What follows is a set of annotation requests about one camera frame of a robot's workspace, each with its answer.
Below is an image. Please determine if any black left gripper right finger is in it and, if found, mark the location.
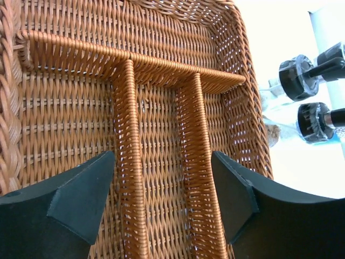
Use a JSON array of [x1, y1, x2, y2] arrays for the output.
[[211, 151, 344, 258]]

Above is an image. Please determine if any black spout bottle brown spice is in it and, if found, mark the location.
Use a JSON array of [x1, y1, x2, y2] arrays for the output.
[[264, 102, 344, 145]]

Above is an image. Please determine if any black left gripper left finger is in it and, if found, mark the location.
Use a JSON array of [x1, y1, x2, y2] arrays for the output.
[[1, 151, 115, 258]]

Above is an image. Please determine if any brown wicker divided basket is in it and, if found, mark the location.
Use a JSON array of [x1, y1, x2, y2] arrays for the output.
[[1, 1, 272, 258]]

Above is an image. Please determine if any black spout bottle white spice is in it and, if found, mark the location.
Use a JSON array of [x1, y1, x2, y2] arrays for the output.
[[259, 42, 344, 111]]

